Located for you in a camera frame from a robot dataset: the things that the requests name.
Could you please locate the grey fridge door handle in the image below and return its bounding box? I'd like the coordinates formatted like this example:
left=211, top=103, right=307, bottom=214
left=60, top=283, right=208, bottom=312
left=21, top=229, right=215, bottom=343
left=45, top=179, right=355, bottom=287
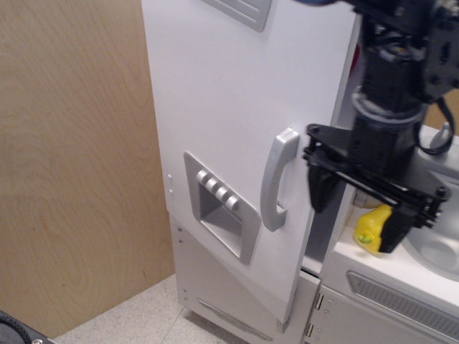
left=260, top=128, right=300, bottom=232

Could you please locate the grey toy sink basin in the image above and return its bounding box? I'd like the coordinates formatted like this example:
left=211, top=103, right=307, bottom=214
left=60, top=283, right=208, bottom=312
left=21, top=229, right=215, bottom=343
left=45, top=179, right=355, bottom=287
left=394, top=213, right=458, bottom=282

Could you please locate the grey toy faucet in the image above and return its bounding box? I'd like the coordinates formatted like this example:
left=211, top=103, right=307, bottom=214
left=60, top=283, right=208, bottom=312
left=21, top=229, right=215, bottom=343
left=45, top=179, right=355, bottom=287
left=415, top=121, right=459, bottom=171

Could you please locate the grey oven vent panel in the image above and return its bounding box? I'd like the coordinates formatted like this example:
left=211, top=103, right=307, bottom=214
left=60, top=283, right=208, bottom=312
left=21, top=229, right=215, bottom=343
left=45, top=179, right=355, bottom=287
left=346, top=271, right=458, bottom=342

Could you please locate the metal cabinet hinge upper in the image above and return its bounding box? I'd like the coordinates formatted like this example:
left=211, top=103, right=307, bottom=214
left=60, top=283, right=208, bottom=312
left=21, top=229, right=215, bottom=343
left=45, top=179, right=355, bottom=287
left=314, top=293, right=323, bottom=310

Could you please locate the white toy kitchen cabinet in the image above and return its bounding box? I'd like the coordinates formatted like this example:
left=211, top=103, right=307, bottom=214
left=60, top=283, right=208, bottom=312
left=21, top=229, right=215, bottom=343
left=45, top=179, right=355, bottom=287
left=299, top=14, right=459, bottom=344

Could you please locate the yellow toy bell pepper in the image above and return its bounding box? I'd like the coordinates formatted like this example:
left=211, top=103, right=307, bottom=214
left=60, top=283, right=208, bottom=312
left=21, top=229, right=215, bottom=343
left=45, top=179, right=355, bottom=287
left=354, top=204, right=392, bottom=254

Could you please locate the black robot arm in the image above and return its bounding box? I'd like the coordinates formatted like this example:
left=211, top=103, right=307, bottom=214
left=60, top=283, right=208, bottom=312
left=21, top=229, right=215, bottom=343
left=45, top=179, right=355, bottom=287
left=303, top=1, right=458, bottom=253

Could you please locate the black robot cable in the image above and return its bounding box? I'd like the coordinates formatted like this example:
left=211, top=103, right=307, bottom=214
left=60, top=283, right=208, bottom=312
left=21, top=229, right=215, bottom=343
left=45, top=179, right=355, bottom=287
left=412, top=96, right=458, bottom=156

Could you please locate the metal cabinet hinge lower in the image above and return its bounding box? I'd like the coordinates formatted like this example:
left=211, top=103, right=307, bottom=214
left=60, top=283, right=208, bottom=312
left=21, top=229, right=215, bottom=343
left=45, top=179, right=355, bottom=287
left=305, top=323, right=314, bottom=338

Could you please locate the white lower freezer door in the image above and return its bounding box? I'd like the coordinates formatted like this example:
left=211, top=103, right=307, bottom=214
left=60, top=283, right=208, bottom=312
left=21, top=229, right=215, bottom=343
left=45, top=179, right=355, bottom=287
left=171, top=219, right=304, bottom=343

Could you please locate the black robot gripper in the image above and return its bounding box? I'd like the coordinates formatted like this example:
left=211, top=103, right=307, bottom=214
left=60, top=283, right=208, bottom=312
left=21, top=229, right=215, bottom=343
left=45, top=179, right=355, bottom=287
left=303, top=107, right=448, bottom=254

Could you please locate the black object bottom left corner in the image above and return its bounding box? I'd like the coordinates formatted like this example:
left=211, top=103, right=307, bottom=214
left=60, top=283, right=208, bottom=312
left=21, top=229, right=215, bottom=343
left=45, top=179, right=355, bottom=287
left=1, top=311, right=55, bottom=344

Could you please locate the white toy fridge door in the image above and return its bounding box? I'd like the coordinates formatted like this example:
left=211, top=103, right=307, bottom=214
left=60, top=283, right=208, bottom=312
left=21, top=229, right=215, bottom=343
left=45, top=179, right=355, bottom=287
left=142, top=1, right=359, bottom=323

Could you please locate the metal cabinet hinge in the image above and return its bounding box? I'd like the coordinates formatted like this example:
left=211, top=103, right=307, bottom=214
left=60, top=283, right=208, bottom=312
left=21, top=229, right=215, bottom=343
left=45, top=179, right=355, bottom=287
left=305, top=323, right=314, bottom=338
left=314, top=293, right=323, bottom=310

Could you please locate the grey ice dispenser panel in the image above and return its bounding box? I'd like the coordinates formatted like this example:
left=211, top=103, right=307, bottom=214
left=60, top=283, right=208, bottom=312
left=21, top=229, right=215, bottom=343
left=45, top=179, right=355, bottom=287
left=184, top=152, right=261, bottom=265

